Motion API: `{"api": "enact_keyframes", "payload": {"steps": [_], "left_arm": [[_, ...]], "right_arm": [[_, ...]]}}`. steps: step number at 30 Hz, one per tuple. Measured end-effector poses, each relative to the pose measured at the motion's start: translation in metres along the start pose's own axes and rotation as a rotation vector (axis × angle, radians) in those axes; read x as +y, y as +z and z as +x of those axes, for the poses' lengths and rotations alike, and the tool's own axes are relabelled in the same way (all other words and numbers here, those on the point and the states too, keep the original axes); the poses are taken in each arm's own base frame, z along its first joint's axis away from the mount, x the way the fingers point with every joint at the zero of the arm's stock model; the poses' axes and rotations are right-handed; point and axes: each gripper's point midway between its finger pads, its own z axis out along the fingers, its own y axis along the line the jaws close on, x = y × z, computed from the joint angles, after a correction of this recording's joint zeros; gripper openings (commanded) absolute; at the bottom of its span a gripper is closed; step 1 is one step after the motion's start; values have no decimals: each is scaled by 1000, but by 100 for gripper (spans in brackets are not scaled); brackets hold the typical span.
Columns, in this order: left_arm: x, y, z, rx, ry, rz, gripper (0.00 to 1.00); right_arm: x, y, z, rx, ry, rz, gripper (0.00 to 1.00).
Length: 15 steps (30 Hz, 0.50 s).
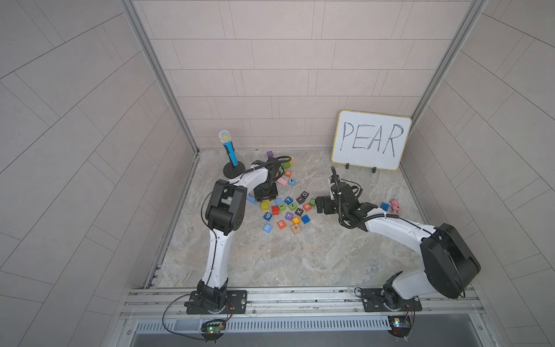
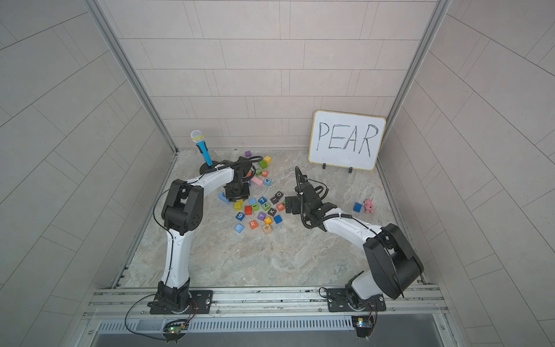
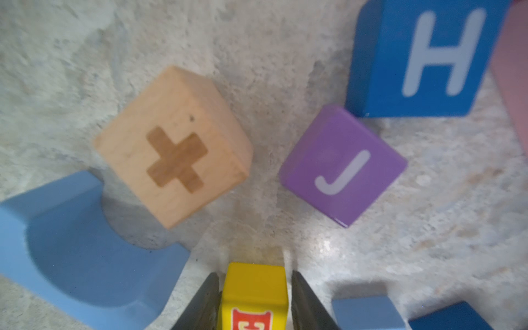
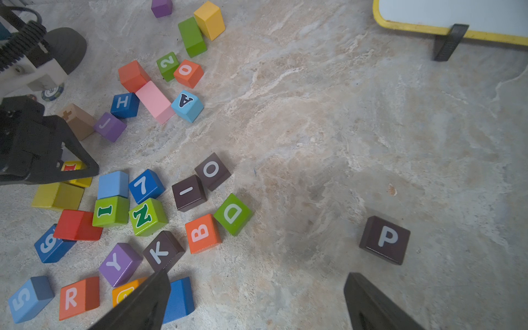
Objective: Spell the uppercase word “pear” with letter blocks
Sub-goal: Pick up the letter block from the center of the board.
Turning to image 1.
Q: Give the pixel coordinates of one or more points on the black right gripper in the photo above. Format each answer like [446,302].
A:
[324,204]

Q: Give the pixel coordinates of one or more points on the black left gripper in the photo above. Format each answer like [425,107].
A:
[265,193]

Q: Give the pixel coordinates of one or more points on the yellow E block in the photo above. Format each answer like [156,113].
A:
[265,205]

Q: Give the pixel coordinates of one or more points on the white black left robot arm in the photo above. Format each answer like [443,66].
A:
[223,217]

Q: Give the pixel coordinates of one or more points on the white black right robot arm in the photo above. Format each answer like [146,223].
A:
[449,265]

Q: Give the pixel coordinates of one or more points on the light blue arch block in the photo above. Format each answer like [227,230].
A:
[251,200]

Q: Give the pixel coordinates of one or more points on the pink block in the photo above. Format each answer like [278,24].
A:
[283,181]

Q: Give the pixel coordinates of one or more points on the blue 9 block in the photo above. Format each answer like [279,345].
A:
[268,216]

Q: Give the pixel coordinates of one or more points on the light blue S block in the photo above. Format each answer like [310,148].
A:
[267,227]

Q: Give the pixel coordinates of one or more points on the blue toy microphone on stand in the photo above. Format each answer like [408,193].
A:
[232,152]

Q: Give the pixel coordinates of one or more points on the tan plus block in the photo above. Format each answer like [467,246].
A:
[296,228]

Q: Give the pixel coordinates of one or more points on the pink pig toy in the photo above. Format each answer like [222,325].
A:
[395,206]

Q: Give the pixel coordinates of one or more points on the yellow framed whiteboard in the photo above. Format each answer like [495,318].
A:
[370,140]

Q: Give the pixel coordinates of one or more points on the right circuit board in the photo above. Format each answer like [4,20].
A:
[401,326]

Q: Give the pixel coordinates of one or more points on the circuit board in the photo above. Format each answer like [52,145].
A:
[401,326]
[212,330]

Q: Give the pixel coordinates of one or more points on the left circuit board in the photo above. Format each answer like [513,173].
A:
[212,330]

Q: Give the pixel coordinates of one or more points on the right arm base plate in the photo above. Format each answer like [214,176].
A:
[382,300]

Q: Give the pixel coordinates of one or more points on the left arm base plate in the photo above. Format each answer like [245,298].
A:
[217,302]

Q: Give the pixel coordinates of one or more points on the aluminium rail frame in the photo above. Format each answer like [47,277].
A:
[292,310]

